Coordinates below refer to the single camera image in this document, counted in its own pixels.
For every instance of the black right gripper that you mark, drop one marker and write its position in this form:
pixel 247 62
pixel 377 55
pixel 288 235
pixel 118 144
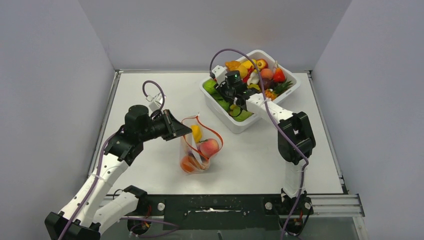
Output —
pixel 221 88

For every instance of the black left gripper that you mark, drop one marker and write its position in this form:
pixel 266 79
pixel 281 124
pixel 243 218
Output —
pixel 174 128

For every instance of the yellow bell pepper toy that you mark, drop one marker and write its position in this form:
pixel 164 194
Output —
pixel 196 133

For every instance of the clear zip bag orange zipper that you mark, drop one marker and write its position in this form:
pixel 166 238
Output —
pixel 187 142

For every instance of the purple onion toy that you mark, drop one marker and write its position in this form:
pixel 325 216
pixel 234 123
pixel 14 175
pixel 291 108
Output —
pixel 191 154

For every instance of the large pink peach toy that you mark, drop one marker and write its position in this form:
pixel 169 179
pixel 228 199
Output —
pixel 209 147

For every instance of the orange fruit toy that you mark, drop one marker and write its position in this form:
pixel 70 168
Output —
pixel 189 164

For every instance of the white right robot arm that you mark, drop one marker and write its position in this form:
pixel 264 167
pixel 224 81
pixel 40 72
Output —
pixel 295 138

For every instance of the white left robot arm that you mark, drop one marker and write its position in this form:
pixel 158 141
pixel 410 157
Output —
pixel 83 218

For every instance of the yellow lemon toy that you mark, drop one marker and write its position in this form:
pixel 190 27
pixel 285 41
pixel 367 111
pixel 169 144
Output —
pixel 243 71

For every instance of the yellow green starfruit toy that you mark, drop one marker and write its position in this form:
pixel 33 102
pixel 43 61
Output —
pixel 254 86

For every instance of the fried chicken toy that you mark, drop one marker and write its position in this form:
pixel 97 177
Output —
pixel 232 65

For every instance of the white mushroom toy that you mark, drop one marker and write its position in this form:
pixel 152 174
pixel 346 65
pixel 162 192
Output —
pixel 254 78

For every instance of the green cabbage toy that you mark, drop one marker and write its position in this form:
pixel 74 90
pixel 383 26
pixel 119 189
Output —
pixel 209 86
pixel 239 115

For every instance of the yellow mango toy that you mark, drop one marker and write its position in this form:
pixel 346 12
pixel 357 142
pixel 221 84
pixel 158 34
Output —
pixel 247 64

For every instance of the dark purple passionfruit toy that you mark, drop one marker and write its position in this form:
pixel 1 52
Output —
pixel 266 83

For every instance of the red apple toy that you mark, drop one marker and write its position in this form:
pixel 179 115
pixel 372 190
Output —
pixel 261 64

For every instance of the pineapple toy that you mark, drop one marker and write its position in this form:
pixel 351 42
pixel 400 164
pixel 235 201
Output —
pixel 277 90

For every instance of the red orange pepper toy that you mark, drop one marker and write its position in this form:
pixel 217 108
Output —
pixel 279 76

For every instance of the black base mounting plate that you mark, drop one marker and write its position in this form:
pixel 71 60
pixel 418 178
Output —
pixel 227 211

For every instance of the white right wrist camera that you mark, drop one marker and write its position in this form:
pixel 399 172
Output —
pixel 218 73

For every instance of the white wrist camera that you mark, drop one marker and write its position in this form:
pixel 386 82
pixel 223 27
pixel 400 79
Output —
pixel 218 73
pixel 155 102

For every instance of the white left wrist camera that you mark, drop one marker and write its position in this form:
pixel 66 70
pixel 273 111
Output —
pixel 155 102

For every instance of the aluminium table frame rail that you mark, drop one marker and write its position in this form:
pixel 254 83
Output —
pixel 105 118

